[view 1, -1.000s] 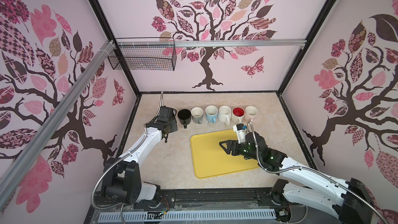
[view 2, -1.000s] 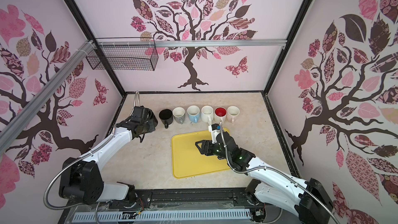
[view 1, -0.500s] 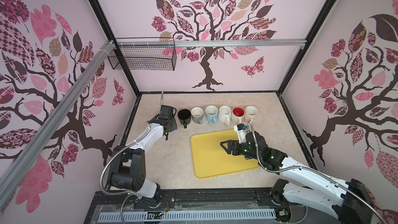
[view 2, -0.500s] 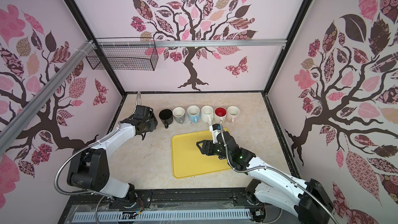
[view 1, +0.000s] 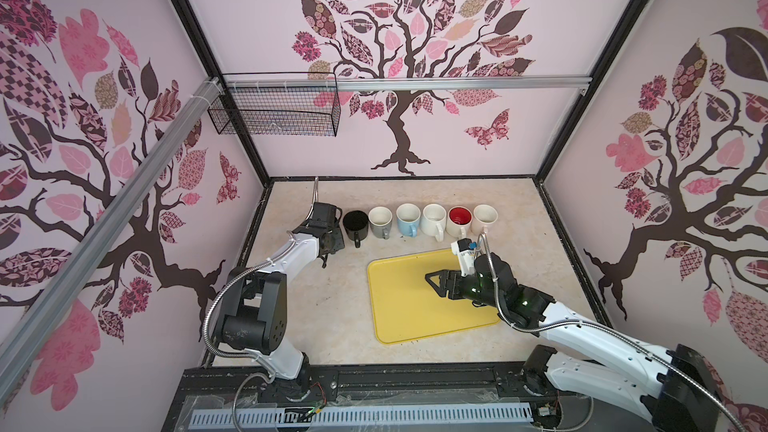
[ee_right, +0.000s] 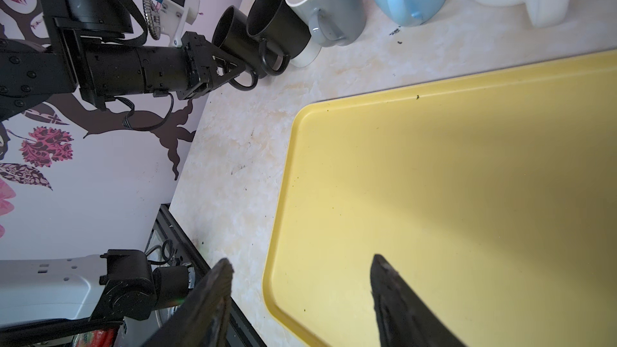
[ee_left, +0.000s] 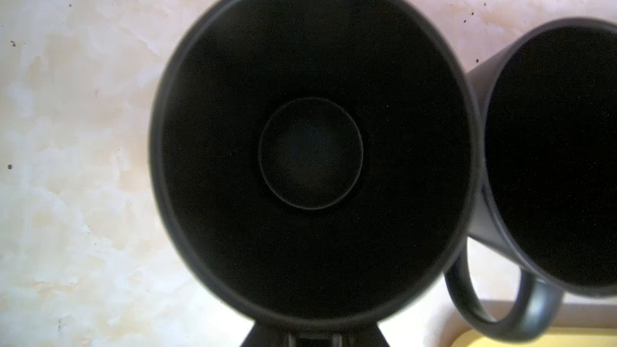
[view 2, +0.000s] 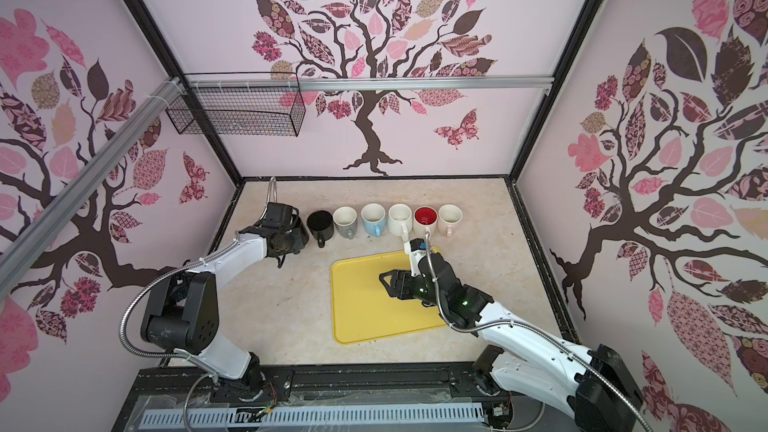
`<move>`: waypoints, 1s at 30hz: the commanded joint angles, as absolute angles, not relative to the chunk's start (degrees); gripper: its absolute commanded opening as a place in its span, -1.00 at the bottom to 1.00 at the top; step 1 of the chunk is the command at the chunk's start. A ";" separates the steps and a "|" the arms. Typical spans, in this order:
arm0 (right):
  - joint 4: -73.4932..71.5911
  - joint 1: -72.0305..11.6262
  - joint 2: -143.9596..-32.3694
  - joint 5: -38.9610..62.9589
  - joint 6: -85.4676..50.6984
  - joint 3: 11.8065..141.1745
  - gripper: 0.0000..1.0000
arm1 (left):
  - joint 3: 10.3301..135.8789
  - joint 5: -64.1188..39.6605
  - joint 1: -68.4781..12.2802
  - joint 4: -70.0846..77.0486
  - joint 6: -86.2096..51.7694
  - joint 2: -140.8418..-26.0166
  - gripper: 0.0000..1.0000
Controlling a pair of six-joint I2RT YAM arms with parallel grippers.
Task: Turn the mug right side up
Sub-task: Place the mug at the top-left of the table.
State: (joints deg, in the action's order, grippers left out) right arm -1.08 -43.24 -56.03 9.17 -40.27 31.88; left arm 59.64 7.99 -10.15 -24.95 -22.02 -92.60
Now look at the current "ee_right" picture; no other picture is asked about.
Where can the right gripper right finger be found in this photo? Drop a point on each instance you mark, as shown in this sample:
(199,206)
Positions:
(402,317)

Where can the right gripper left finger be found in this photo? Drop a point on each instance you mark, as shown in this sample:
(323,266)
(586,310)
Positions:
(203,318)

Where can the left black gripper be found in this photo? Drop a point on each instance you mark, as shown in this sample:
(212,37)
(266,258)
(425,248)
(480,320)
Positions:
(208,67)

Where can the all black mug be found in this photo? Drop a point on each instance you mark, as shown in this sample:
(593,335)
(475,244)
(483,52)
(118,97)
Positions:
(230,35)

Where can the black mug white base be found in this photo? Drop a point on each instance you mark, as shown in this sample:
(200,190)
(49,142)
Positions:
(283,37)

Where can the grey mug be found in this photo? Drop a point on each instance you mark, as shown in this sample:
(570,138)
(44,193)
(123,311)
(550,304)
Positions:
(331,22)

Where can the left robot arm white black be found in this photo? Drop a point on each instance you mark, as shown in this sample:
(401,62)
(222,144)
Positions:
(108,50)

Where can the yellow plastic tray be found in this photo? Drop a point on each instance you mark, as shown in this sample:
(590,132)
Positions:
(493,196)

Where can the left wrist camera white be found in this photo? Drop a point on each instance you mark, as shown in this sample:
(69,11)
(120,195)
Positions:
(168,17)

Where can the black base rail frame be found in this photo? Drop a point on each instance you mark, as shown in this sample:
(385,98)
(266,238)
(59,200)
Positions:
(193,270)

